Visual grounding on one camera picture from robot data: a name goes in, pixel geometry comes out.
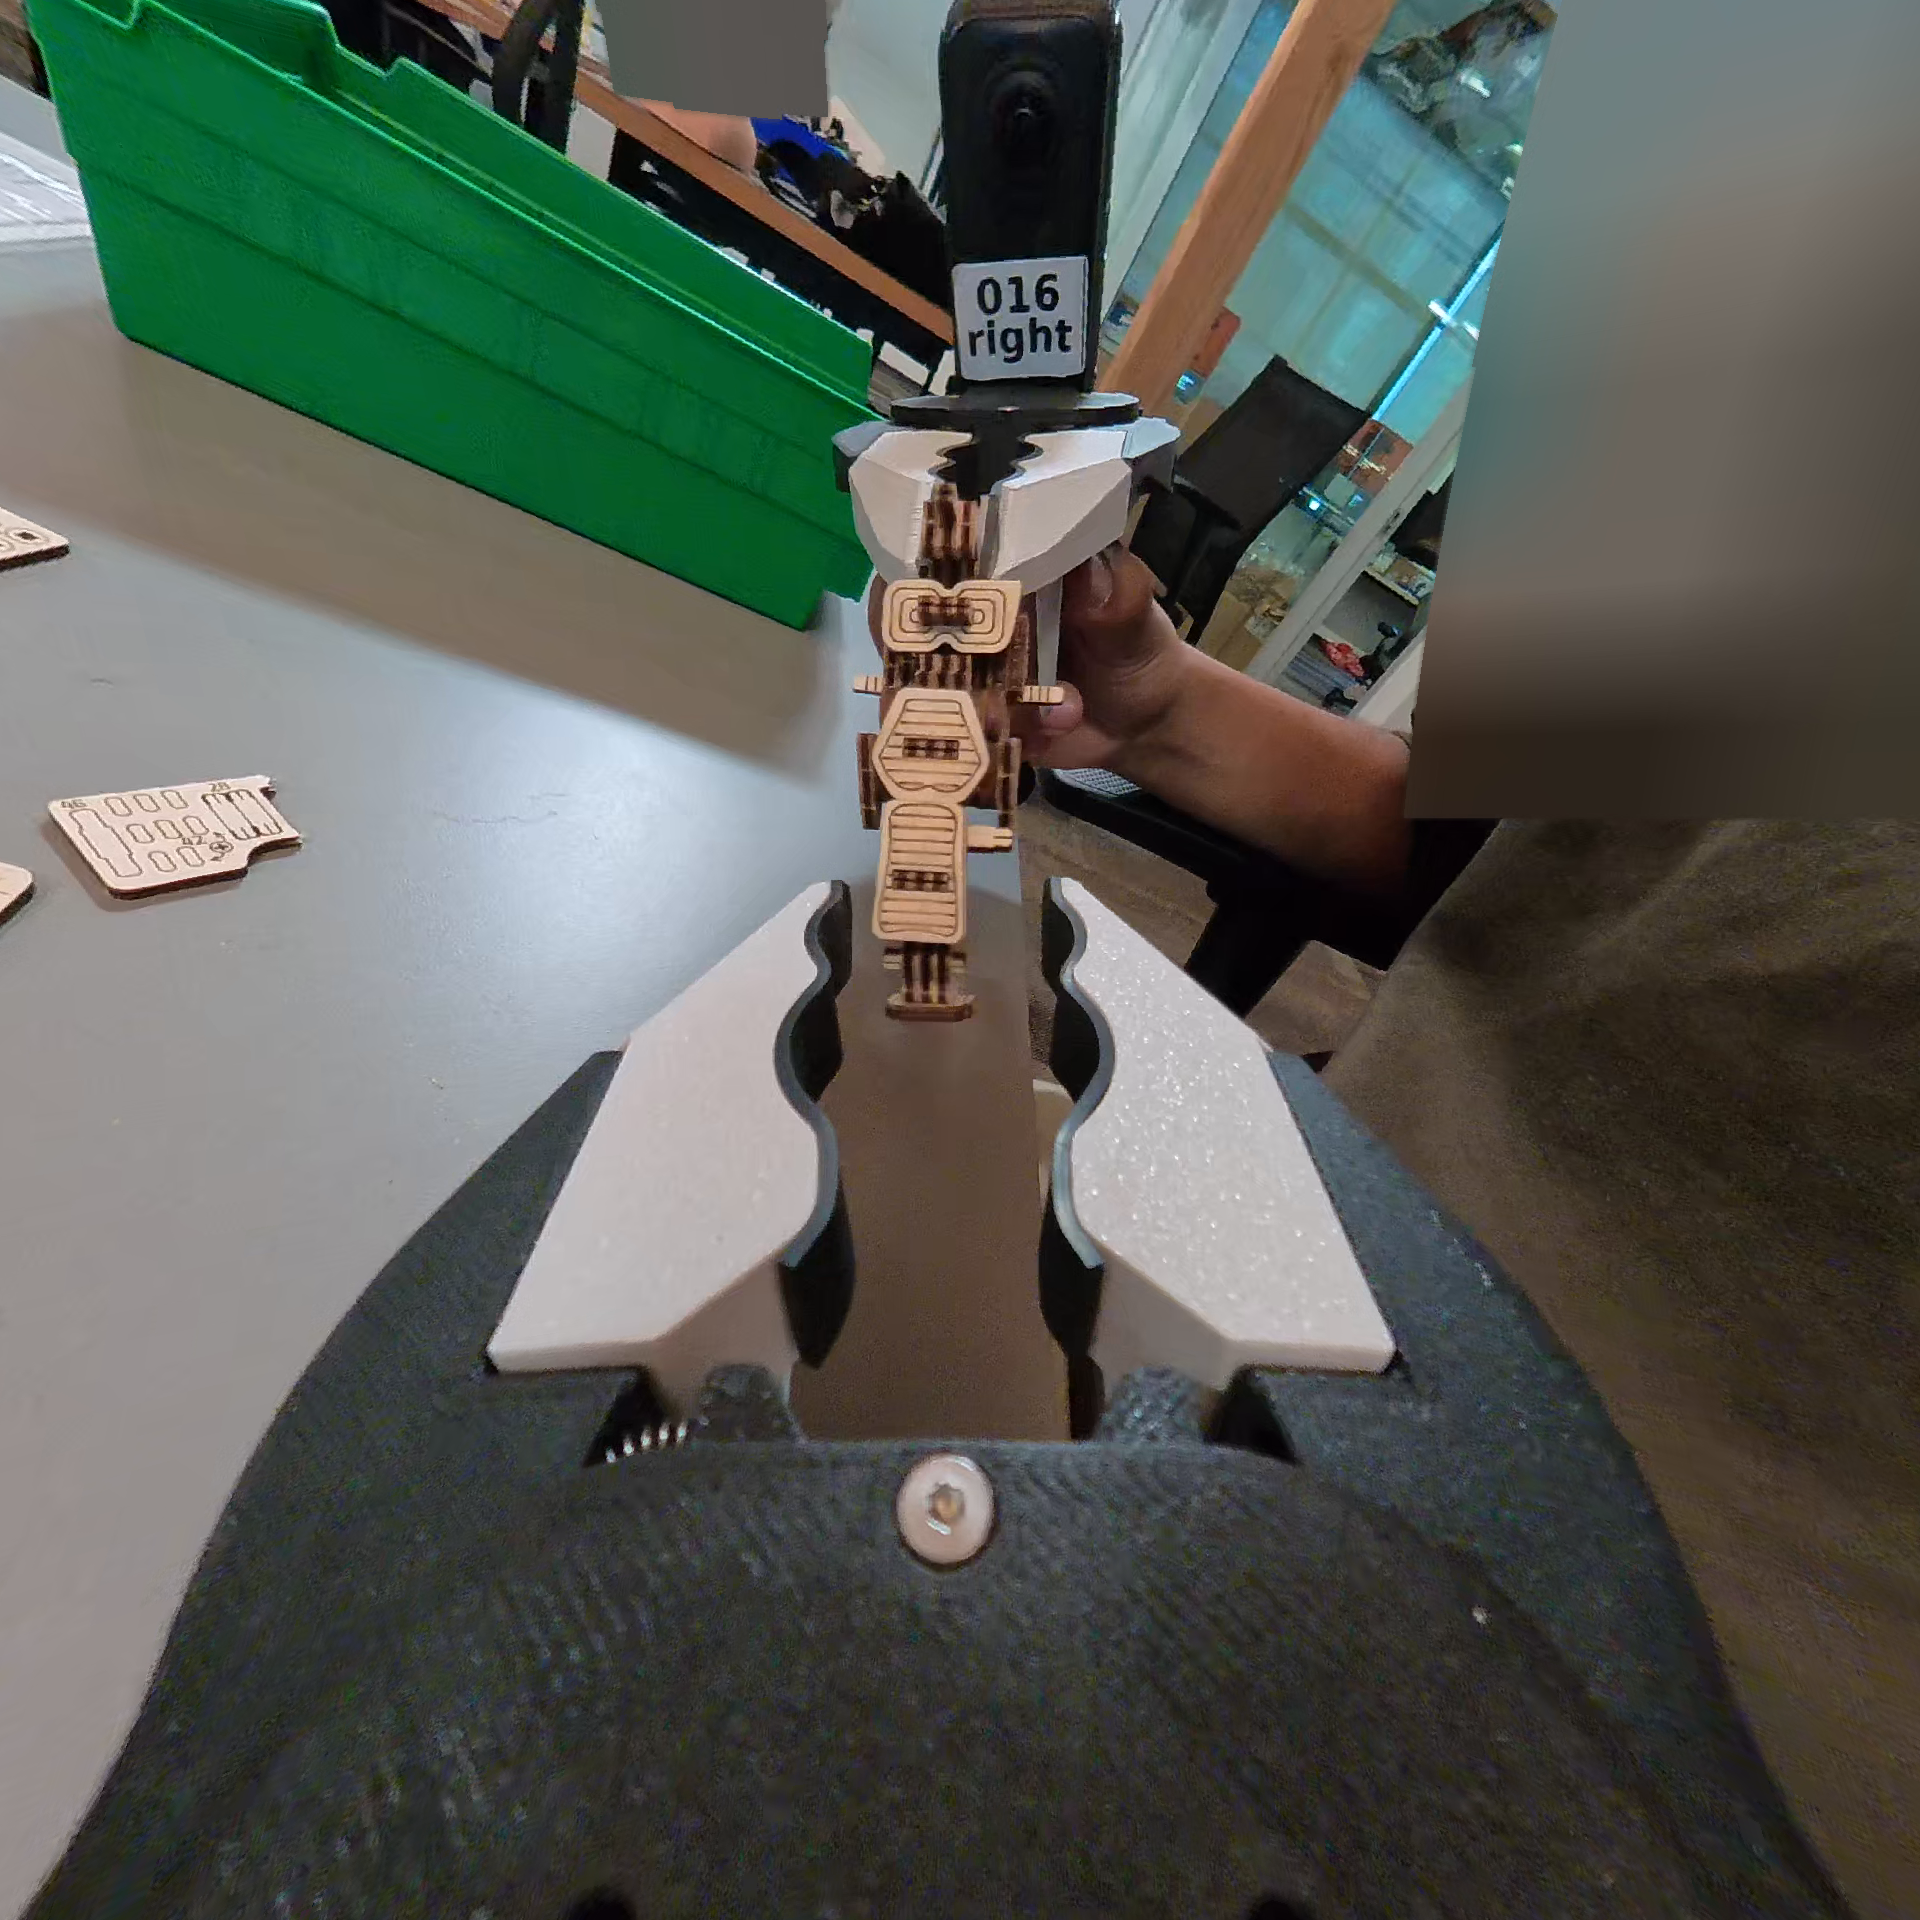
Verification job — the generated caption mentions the grey desk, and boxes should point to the grey desk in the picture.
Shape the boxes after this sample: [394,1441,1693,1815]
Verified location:
[0,73,1074,1908]

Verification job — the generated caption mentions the person's right hand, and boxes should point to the person's right hand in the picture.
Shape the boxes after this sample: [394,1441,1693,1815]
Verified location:
[1017,545,1207,772]

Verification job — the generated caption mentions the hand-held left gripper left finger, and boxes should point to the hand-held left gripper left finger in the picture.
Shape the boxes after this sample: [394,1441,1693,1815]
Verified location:
[487,879,860,1445]

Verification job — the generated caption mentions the person's right forearm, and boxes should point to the person's right forearm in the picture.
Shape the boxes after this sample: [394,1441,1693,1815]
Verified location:
[1163,659,1417,901]

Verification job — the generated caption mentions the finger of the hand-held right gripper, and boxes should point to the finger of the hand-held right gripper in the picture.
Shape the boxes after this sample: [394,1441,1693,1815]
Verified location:
[983,434,1132,589]
[848,437,979,589]

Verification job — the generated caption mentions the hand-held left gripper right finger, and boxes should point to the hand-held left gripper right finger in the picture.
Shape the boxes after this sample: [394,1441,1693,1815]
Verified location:
[1039,875,1401,1441]

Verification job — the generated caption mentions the wooden workbench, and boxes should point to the wooden workbench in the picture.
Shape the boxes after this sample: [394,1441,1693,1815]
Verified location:
[421,0,962,353]

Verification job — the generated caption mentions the wooden beam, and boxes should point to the wooden beam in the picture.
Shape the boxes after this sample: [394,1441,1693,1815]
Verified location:
[1102,0,1401,414]

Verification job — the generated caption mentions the white paper sheet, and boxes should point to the white paper sheet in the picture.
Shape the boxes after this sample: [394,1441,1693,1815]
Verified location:
[0,132,97,249]

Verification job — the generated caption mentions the green plastic bin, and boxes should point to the green plastic bin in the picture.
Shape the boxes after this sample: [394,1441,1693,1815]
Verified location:
[26,0,880,632]

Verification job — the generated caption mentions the wooden motorcycle model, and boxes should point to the wooden motorcycle model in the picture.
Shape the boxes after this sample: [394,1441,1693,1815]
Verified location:
[853,479,1069,1025]

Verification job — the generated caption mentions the black office chair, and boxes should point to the black office chair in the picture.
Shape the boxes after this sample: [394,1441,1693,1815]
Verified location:
[1171,353,1370,640]

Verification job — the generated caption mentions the small slotted wooden panel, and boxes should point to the small slotted wooden panel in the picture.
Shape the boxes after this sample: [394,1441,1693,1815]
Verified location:
[49,774,303,901]

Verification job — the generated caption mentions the person's olive clothing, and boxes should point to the person's olive clothing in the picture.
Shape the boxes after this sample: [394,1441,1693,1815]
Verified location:
[1320,815,1920,1920]

